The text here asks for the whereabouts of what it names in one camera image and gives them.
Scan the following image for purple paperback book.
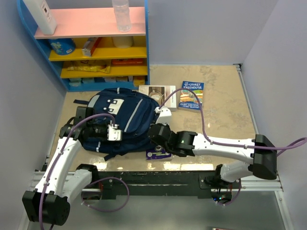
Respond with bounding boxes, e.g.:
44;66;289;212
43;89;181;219
146;145;172;161

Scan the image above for navy blue student backpack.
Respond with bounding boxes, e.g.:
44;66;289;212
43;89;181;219
74;88;159;161

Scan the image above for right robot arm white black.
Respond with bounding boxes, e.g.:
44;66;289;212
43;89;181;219
148;124;277;188

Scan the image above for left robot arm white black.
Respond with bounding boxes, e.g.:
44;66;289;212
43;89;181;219
22;107;115;229

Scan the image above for blue treehouse book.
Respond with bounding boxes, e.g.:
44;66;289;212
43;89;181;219
178;81;204;112

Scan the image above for white coffee photo book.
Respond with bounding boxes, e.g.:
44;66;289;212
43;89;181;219
138;85;177;112

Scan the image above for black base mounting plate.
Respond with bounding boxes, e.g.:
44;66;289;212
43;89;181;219
83;171;240;201

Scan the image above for yellow snack packet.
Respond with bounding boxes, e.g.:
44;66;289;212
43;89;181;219
67;60;111;74

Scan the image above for red flat box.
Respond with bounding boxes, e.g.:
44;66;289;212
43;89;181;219
111;58;144;66

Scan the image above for blue shelf unit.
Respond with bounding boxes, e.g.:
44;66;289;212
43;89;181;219
17;0;150;92

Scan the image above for orange white carton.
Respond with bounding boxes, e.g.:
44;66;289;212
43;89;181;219
82;37;101;57

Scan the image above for blue snack canister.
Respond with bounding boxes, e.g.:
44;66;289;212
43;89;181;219
48;38;76;56

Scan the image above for white cylindrical jar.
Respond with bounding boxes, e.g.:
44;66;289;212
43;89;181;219
112;36;134;49

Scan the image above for clear plastic water bottle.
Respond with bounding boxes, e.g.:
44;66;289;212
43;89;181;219
112;0;132;33

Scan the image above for white rectangular device box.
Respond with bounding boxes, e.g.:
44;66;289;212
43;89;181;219
23;0;57;35

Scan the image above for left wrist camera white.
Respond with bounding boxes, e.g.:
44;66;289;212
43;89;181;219
107;124;122;141

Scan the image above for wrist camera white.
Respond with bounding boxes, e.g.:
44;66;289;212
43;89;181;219
155;106;172;125
107;124;122;141

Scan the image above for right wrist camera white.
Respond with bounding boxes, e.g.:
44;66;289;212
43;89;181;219
155;106;172;125

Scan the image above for aluminium rail frame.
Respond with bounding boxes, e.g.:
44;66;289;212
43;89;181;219
18;63;295;230

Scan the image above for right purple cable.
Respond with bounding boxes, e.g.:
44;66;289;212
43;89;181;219
158;88;307;207

